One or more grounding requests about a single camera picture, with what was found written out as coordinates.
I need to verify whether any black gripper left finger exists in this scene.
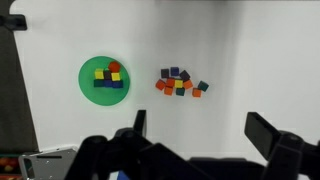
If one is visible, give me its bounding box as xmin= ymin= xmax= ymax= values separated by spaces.
xmin=64 ymin=109 xmax=215 ymax=180

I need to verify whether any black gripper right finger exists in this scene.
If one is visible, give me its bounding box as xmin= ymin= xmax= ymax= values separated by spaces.
xmin=243 ymin=111 xmax=320 ymax=180

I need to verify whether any green plastic bowl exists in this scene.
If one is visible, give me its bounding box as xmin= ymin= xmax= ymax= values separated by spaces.
xmin=77 ymin=55 xmax=131 ymax=107

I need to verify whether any orange wooden cube block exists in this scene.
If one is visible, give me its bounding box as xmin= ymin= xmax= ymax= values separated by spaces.
xmin=154 ymin=79 xmax=167 ymax=91
xmin=165 ymin=77 xmax=176 ymax=88
xmin=191 ymin=87 xmax=203 ymax=99
xmin=182 ymin=79 xmax=194 ymax=91
xmin=163 ymin=86 xmax=174 ymax=97

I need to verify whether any dark purple wooden cube block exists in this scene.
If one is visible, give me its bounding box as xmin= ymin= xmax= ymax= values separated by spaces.
xmin=103 ymin=69 xmax=113 ymax=81
xmin=179 ymin=69 xmax=192 ymax=83
xmin=160 ymin=68 xmax=171 ymax=79

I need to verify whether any red wooden cube block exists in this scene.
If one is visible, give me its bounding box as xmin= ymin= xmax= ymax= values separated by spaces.
xmin=107 ymin=60 xmax=122 ymax=74

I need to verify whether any wooden toy organizer shelf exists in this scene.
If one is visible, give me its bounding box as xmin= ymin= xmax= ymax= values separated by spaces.
xmin=0 ymin=153 xmax=22 ymax=180

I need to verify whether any black table clamp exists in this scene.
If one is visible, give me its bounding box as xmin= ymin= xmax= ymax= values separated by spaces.
xmin=0 ymin=14 xmax=28 ymax=32

